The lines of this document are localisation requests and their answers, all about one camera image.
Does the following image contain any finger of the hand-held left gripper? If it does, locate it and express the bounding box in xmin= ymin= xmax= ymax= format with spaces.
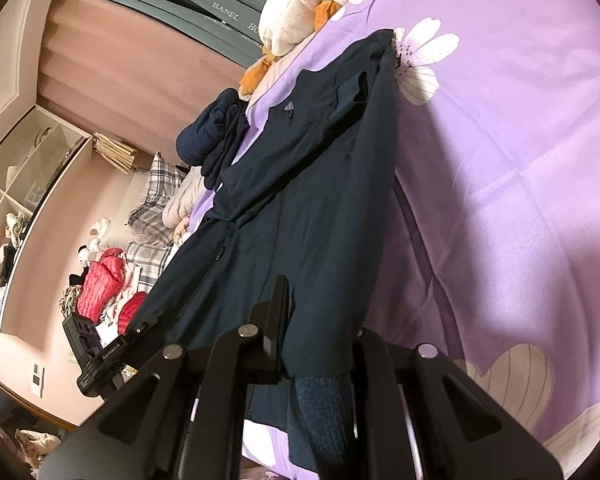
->
xmin=121 ymin=324 xmax=155 ymax=350

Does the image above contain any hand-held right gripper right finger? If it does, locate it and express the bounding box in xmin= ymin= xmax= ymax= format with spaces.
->
xmin=350 ymin=329 xmax=565 ymax=480

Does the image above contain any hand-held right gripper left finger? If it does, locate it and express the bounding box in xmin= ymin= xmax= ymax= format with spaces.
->
xmin=37 ymin=275 xmax=292 ymax=480

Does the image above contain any navy zip jacket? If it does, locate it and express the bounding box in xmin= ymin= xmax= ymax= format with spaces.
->
xmin=122 ymin=29 xmax=400 ymax=468

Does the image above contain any stack of folded navy clothes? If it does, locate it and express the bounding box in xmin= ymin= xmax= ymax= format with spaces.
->
xmin=176 ymin=87 xmax=253 ymax=192

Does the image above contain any red down jacket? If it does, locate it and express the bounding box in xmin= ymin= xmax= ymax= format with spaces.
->
xmin=76 ymin=247 xmax=129 ymax=322
xmin=116 ymin=291 xmax=150 ymax=335

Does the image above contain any small plaid pillow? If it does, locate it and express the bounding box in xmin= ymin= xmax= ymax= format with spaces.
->
xmin=124 ymin=239 xmax=175 ymax=282

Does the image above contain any white plush toy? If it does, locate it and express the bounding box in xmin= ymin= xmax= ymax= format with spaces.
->
xmin=76 ymin=216 xmax=112 ymax=267

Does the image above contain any peach cloth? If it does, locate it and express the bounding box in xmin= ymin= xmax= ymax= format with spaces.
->
xmin=172 ymin=214 xmax=193 ymax=247

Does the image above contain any white pillow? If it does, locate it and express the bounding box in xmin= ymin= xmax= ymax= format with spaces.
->
xmin=99 ymin=170 xmax=152 ymax=248

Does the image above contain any large plaid pillow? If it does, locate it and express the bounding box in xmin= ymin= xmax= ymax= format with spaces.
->
xmin=129 ymin=151 xmax=190 ymax=245

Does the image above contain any grey quilt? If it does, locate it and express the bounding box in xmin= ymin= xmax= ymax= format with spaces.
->
xmin=161 ymin=164 xmax=217 ymax=230

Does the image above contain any beige hanging fringe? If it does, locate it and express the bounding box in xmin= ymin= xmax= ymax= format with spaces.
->
xmin=91 ymin=131 xmax=139 ymax=175

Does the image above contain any pink curtain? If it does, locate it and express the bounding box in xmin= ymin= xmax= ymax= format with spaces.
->
xmin=34 ymin=0 xmax=293 ymax=157

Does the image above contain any purple floral blanket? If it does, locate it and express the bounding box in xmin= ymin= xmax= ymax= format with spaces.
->
xmin=187 ymin=0 xmax=600 ymax=480

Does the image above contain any grey printed curtain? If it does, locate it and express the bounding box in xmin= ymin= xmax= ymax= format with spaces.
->
xmin=54 ymin=0 xmax=277 ymax=68

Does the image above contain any white plush duck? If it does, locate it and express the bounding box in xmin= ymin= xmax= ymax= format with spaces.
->
xmin=239 ymin=0 xmax=373 ymax=98

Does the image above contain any white wall switch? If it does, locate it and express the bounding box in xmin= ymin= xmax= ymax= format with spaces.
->
xmin=29 ymin=361 xmax=47 ymax=399

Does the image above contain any white wall shelf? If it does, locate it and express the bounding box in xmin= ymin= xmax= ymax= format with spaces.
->
xmin=0 ymin=104 xmax=95 ymax=335

